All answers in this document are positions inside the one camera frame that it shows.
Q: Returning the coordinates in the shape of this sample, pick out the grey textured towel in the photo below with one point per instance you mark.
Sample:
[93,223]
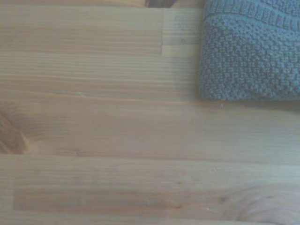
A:
[250,54]

